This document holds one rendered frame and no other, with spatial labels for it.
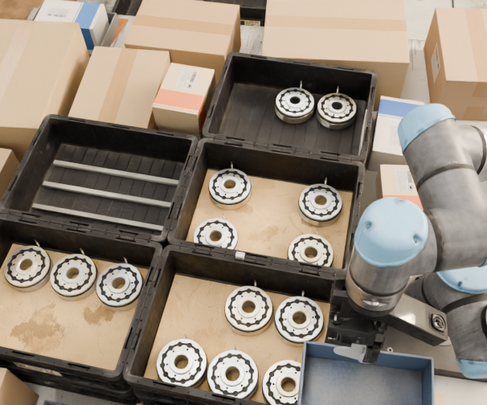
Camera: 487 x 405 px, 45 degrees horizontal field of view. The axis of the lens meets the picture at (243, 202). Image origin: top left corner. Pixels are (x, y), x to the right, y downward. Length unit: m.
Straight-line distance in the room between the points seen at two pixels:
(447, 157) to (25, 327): 0.97
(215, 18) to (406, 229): 1.28
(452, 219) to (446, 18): 1.24
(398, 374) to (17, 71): 1.25
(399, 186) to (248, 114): 0.44
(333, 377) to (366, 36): 1.03
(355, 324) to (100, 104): 1.04
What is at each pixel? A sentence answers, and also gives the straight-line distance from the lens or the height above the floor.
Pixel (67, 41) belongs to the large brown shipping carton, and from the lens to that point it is 1.79.
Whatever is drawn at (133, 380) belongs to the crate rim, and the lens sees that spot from 1.17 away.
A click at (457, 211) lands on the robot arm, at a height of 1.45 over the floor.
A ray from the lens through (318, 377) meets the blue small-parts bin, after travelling 1.01.
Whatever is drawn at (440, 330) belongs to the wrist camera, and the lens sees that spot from 0.86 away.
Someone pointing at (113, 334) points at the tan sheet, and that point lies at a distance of 1.32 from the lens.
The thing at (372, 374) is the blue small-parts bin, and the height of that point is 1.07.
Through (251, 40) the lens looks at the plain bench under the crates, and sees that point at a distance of 2.00.
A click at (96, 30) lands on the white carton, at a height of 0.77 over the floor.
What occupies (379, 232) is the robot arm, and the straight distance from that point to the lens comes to 0.66.
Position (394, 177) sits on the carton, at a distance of 1.58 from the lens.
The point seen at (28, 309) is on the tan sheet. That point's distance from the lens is 1.40.
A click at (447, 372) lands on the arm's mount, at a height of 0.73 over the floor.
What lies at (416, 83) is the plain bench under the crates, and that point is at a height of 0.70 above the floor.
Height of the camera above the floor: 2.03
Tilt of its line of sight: 57 degrees down
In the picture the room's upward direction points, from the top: 3 degrees counter-clockwise
